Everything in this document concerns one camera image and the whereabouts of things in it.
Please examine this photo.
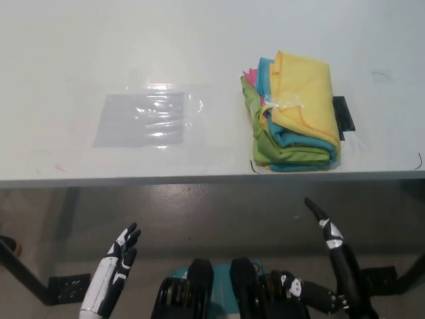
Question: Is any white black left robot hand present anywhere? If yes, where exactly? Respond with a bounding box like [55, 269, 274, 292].
[78, 221, 142, 313]

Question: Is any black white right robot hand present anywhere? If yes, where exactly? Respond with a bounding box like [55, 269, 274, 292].
[268, 197, 380, 319]

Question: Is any stack of coloured cloths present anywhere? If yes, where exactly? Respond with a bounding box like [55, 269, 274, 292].
[257, 56, 337, 173]

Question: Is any pink microfibre cloth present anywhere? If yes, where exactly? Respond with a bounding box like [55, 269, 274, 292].
[242, 67, 266, 107]

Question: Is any black teal robot torso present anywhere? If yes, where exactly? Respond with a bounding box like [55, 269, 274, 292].
[151, 257, 309, 319]

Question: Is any black table foot plate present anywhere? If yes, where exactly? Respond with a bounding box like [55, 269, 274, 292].
[361, 266, 398, 296]
[48, 272, 92, 304]

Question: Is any black table leg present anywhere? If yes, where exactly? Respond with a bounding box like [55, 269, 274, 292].
[396, 241, 425, 295]
[0, 237, 56, 306]

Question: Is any grey table leg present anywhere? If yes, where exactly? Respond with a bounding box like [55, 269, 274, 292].
[60, 186, 81, 239]

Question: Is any black orange caster wheel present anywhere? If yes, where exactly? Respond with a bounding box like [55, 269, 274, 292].
[0, 235, 23, 257]

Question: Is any black tape strip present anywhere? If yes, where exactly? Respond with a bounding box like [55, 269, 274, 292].
[333, 95, 357, 142]

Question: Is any clear plastic bag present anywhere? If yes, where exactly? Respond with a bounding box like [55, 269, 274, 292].
[92, 92, 186, 148]

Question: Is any clear tape piece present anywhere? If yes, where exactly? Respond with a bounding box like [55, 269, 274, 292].
[264, 98, 301, 111]

